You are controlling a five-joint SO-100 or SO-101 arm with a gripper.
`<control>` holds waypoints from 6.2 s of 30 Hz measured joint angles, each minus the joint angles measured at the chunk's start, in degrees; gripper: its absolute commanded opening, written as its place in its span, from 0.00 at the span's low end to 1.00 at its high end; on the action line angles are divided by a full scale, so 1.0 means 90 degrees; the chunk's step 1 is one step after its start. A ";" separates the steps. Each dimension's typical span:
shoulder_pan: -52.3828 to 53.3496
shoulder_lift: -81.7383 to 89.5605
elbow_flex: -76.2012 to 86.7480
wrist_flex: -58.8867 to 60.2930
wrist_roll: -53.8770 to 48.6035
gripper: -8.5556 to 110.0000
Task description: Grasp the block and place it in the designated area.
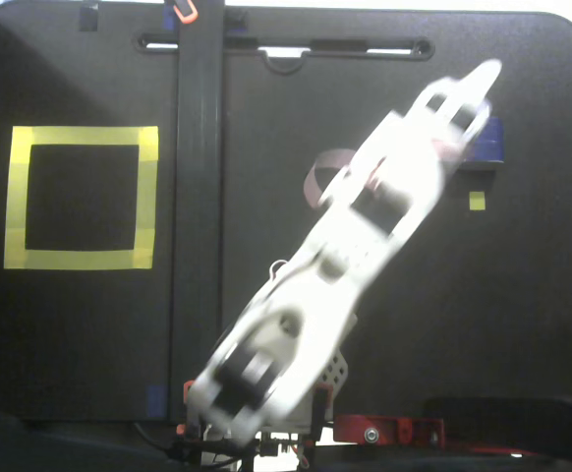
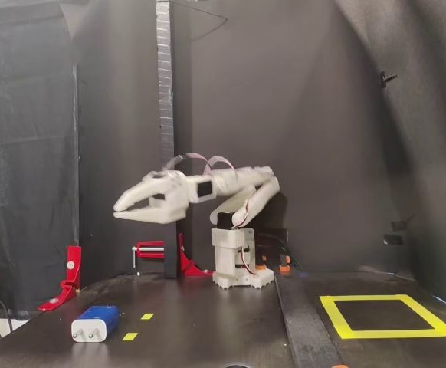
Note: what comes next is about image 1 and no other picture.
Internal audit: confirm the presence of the black cable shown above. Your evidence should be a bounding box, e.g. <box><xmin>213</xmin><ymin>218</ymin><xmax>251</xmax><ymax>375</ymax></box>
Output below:
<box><xmin>133</xmin><ymin>421</ymin><xmax>179</xmax><ymax>461</ymax></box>

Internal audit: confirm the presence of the orange black spring clamp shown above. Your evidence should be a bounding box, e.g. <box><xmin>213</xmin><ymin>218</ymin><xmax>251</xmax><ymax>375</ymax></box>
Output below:
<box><xmin>165</xmin><ymin>0</ymin><xmax>199</xmax><ymax>25</ymax></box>
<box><xmin>314</xmin><ymin>384</ymin><xmax>335</xmax><ymax>442</ymax></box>
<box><xmin>177</xmin><ymin>380</ymin><xmax>203</xmax><ymax>439</ymax></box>

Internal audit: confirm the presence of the red corner bracket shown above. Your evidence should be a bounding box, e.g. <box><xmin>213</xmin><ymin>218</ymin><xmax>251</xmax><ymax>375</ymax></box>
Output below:
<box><xmin>333</xmin><ymin>413</ymin><xmax>400</xmax><ymax>446</ymax></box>

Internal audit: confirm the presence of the long black flat board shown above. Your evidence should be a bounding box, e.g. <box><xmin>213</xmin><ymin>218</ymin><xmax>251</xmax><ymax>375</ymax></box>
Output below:
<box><xmin>170</xmin><ymin>0</ymin><xmax>226</xmax><ymax>424</ymax></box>

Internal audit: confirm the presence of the red white servo cable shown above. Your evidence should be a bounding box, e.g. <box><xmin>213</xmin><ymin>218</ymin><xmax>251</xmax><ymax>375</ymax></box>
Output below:
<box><xmin>303</xmin><ymin>148</ymin><xmax>357</xmax><ymax>211</ymax></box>

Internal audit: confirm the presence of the yellow tape square outline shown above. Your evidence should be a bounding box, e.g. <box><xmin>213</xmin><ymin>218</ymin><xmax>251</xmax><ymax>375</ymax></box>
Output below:
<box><xmin>3</xmin><ymin>125</ymin><xmax>159</xmax><ymax>271</ymax></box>

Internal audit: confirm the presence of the blue white charger block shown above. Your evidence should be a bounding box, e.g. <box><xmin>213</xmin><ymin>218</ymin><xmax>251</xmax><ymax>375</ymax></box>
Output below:
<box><xmin>462</xmin><ymin>116</ymin><xmax>506</xmax><ymax>172</ymax></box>

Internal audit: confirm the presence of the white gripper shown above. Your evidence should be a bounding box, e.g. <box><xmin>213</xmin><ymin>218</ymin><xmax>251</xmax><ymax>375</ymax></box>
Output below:
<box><xmin>359</xmin><ymin>57</ymin><xmax>504</xmax><ymax>213</ymax></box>

